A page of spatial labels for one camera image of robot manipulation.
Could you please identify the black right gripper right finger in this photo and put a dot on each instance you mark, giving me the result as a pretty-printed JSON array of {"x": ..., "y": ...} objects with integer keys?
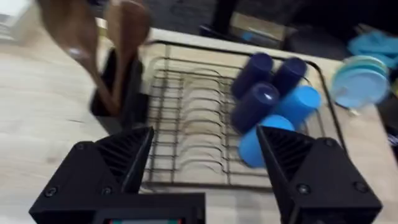
[{"x": 314, "y": 177}]

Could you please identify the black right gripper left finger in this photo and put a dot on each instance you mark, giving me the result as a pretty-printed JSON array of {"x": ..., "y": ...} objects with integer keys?
[{"x": 102, "y": 174}]

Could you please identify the wooden spoon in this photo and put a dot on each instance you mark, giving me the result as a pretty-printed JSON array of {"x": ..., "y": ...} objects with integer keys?
[
  {"x": 127, "y": 34},
  {"x": 74, "y": 46}
]

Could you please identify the light blue cup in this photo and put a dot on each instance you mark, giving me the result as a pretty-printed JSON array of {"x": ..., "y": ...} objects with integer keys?
[
  {"x": 255, "y": 143},
  {"x": 298, "y": 104}
]

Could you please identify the black cutlery holder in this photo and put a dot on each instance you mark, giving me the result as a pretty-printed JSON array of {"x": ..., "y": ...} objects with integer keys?
[{"x": 122, "y": 90}]

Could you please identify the dark blue cup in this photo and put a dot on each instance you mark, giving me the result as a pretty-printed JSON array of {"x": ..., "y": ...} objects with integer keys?
[
  {"x": 253, "y": 105},
  {"x": 289, "y": 74},
  {"x": 252, "y": 74}
]

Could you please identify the light blue plate stack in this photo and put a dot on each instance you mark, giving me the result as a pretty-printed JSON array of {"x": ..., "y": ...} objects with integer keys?
[{"x": 359, "y": 82}]

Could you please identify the blue cloth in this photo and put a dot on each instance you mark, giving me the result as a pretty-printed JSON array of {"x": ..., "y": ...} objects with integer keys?
[{"x": 374, "y": 46}]

